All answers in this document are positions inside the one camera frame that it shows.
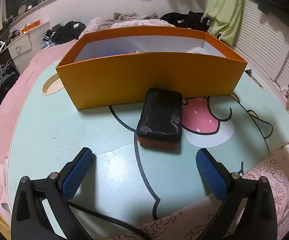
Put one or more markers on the orange box on cabinet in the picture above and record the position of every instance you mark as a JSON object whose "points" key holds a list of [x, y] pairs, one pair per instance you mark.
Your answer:
{"points": [[30, 26]]}

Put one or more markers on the white drawer cabinet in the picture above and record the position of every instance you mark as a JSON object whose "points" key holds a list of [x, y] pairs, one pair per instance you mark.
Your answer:
{"points": [[23, 49]]}

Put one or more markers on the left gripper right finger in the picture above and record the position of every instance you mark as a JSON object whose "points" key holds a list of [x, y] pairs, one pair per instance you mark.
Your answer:
{"points": [[248, 208]]}

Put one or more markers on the green hanging cloth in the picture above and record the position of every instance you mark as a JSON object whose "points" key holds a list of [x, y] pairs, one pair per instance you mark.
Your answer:
{"points": [[225, 16]]}

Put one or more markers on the black clothes pile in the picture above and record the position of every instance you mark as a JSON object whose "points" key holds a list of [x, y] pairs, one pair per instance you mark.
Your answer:
{"points": [[192, 20], [60, 34]]}

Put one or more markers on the black clothes pile left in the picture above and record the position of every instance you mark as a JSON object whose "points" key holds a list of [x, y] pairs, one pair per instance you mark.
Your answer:
{"points": [[60, 34]]}

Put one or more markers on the black mesh orange pouch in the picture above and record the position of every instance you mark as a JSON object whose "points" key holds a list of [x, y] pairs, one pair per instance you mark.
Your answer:
{"points": [[160, 124]]}

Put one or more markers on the pink floral blanket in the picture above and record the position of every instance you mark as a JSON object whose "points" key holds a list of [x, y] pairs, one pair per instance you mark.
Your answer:
{"points": [[10, 109]]}

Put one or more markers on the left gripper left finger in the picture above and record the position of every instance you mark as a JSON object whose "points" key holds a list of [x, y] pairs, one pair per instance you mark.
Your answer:
{"points": [[29, 218]]}

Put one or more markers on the orange cardboard box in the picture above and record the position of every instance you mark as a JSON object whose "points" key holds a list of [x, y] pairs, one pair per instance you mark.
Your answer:
{"points": [[117, 66]]}

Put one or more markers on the black clothes pile right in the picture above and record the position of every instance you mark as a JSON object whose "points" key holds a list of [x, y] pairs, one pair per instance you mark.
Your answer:
{"points": [[192, 20]]}

